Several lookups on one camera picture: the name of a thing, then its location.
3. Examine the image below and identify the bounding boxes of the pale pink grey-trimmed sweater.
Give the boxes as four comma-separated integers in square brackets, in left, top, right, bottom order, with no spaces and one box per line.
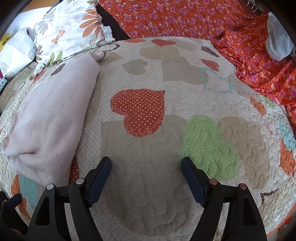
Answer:
[1,52,104,186]

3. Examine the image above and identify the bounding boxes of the heart patterned quilted bedspread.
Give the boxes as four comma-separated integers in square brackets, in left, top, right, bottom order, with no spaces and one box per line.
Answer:
[0,37,296,241]

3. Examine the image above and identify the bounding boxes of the white paper bag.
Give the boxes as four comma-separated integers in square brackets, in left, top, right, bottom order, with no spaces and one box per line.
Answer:
[1,28,37,81]

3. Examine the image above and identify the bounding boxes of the grey blue sock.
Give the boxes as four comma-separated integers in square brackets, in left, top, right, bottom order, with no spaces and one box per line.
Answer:
[265,12,295,61]

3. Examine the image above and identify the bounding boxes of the red floral bed sheet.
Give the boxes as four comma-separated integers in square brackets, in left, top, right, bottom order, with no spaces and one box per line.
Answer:
[97,0,295,124]

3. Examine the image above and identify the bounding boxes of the white floral leaf pillow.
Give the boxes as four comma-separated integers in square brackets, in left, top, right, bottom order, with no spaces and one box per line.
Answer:
[33,0,115,75]

